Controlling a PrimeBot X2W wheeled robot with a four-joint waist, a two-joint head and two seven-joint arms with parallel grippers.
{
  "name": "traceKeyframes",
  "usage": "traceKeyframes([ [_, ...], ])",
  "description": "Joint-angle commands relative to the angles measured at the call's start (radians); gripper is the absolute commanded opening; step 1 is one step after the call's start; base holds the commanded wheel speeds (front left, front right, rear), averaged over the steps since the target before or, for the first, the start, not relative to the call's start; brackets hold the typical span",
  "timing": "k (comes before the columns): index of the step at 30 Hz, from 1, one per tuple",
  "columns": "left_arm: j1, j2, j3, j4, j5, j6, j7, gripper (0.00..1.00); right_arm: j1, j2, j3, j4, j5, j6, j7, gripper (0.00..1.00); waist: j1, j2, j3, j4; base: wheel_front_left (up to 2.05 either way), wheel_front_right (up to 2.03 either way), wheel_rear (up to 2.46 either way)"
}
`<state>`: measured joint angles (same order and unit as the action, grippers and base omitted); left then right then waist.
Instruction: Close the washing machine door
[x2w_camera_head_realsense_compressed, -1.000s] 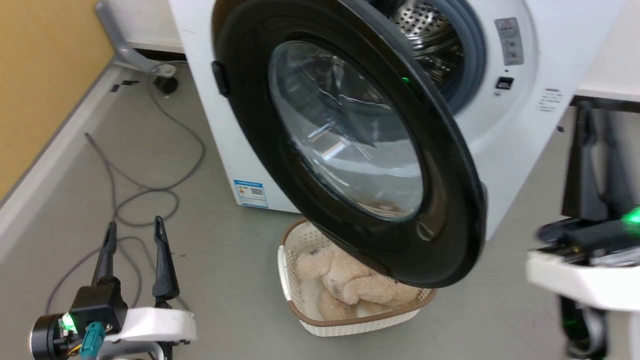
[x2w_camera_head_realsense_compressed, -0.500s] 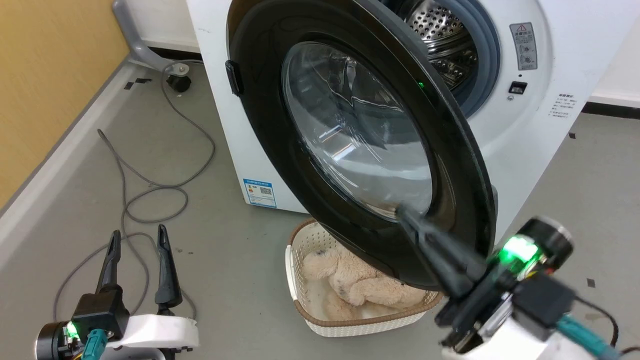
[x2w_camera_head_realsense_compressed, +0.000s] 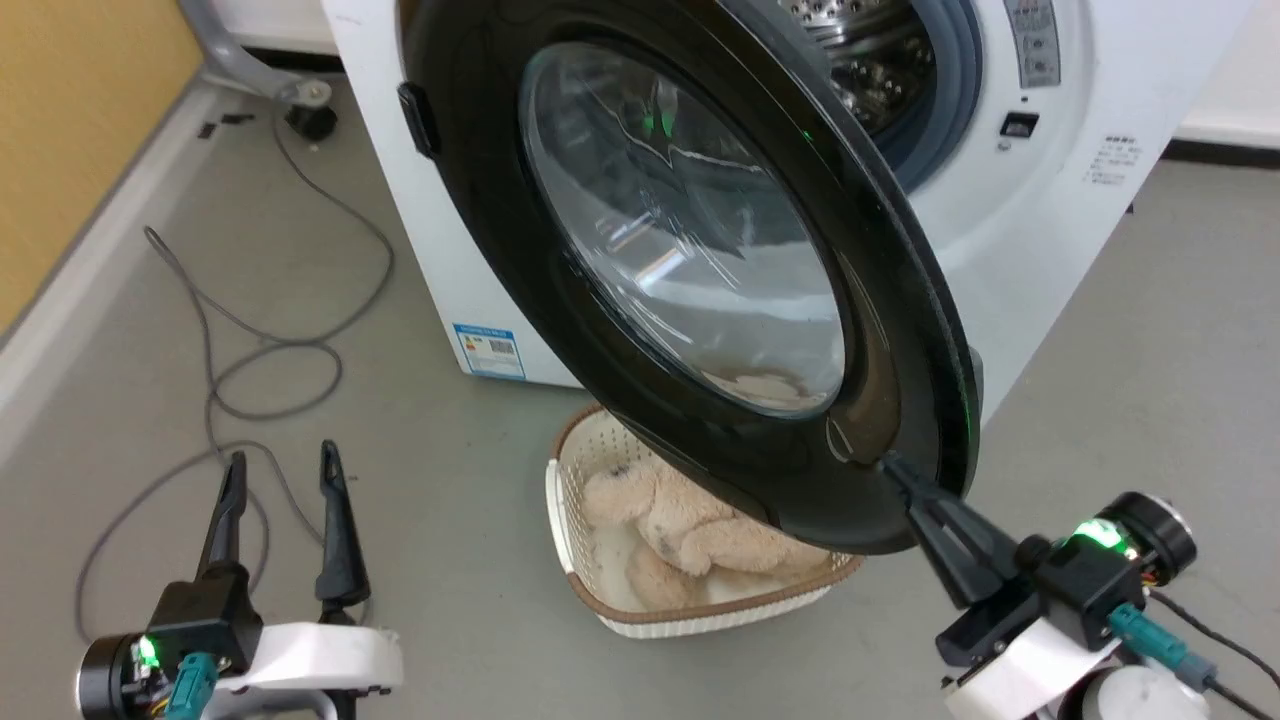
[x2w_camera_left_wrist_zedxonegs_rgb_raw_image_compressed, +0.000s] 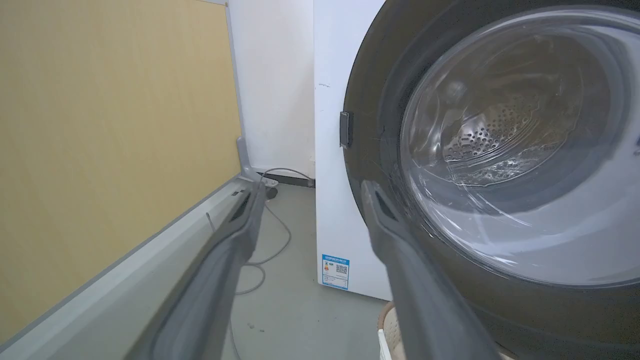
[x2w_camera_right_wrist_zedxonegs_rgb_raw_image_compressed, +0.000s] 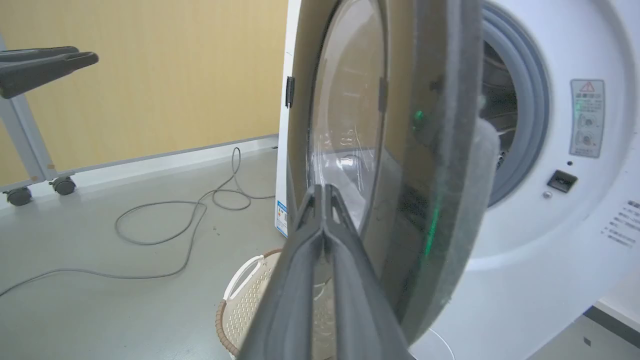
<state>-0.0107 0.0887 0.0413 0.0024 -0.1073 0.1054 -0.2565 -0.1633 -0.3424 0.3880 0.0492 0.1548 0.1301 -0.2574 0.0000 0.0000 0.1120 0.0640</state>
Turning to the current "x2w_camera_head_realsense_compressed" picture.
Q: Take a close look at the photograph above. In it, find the white laundry basket brown rim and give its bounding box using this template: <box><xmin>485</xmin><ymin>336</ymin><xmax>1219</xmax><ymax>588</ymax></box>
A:
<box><xmin>545</xmin><ymin>403</ymin><xmax>866</xmax><ymax>640</ymax></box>

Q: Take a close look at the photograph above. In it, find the steel washer drum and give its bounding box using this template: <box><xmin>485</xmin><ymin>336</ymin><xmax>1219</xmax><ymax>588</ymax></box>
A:
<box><xmin>778</xmin><ymin>0</ymin><xmax>938</xmax><ymax>138</ymax></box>

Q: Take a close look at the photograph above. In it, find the teal plug left gripper cable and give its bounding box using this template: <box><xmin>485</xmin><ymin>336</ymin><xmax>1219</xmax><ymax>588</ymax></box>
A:
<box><xmin>165</xmin><ymin>654</ymin><xmax>220</xmax><ymax>720</ymax></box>

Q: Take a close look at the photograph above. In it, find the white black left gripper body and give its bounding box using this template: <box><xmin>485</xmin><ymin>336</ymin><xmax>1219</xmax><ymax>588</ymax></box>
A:
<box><xmin>76</xmin><ymin>578</ymin><xmax>405</xmax><ymax>720</ymax></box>

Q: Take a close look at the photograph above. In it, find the grey washer control panel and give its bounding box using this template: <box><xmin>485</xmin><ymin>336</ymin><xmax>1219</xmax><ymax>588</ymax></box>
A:
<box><xmin>1003</xmin><ymin>0</ymin><xmax>1063</xmax><ymax>90</ymax></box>

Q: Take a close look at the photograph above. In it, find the grey power cable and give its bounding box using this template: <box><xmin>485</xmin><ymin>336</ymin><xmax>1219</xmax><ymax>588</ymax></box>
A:
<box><xmin>74</xmin><ymin>108</ymin><xmax>397</xmax><ymax>643</ymax></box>

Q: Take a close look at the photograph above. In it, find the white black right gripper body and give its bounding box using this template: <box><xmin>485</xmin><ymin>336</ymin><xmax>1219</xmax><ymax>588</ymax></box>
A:
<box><xmin>940</xmin><ymin>492</ymin><xmax>1199</xmax><ymax>720</ymax></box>

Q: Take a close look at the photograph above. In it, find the black round glass washer door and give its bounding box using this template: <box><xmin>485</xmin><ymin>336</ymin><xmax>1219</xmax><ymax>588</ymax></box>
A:
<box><xmin>397</xmin><ymin>0</ymin><xmax>983</xmax><ymax>557</ymax></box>

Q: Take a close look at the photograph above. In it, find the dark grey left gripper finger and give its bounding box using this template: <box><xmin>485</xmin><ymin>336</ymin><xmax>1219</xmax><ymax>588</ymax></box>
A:
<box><xmin>315</xmin><ymin>440</ymin><xmax>370</xmax><ymax>627</ymax></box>
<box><xmin>194</xmin><ymin>451</ymin><xmax>250</xmax><ymax>584</ymax></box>

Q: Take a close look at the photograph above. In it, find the thin black right gripper cable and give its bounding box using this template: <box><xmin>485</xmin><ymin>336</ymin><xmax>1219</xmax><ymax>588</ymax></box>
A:
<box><xmin>1148</xmin><ymin>588</ymin><xmax>1280</xmax><ymax>669</ymax></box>

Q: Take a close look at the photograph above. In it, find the beige plush teddy bear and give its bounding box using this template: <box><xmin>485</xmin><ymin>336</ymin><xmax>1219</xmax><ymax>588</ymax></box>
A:
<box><xmin>582</xmin><ymin>368</ymin><xmax>837</xmax><ymax>612</ymax></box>

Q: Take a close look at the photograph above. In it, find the grey rubber door gasket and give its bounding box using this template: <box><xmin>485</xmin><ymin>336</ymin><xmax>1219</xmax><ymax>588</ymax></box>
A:
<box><xmin>880</xmin><ymin>0</ymin><xmax>986</xmax><ymax>193</ymax></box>

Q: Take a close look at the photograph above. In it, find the teal plug right gripper cable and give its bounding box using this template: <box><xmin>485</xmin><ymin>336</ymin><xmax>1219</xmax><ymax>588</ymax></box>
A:
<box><xmin>1107</xmin><ymin>603</ymin><xmax>1280</xmax><ymax>720</ymax></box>

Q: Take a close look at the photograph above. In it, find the teal plug gripper cable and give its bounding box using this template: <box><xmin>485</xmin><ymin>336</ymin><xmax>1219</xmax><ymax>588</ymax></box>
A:
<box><xmin>1107</xmin><ymin>603</ymin><xmax>1280</xmax><ymax>720</ymax></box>
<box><xmin>165</xmin><ymin>654</ymin><xmax>220</xmax><ymax>720</ymax></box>

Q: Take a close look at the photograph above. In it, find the white front-load washing machine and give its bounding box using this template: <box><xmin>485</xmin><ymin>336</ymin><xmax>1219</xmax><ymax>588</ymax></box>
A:
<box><xmin>320</xmin><ymin>0</ymin><xmax>1256</xmax><ymax>431</ymax></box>

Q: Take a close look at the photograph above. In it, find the blue energy label sticker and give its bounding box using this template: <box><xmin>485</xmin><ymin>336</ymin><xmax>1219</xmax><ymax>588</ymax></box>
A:
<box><xmin>452</xmin><ymin>322</ymin><xmax>528</xmax><ymax>382</ymax></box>

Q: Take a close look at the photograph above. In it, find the grey drain hose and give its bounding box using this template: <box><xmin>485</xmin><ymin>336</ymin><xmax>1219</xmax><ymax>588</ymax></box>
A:
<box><xmin>177</xmin><ymin>0</ymin><xmax>336</xmax><ymax>107</ymax></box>

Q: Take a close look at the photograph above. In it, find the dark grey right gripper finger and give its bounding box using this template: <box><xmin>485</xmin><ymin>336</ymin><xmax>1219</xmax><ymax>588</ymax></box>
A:
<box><xmin>935</xmin><ymin>592</ymin><xmax>1044</xmax><ymax>670</ymax></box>
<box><xmin>879</xmin><ymin>454</ymin><xmax>1042</xmax><ymax>610</ymax></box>

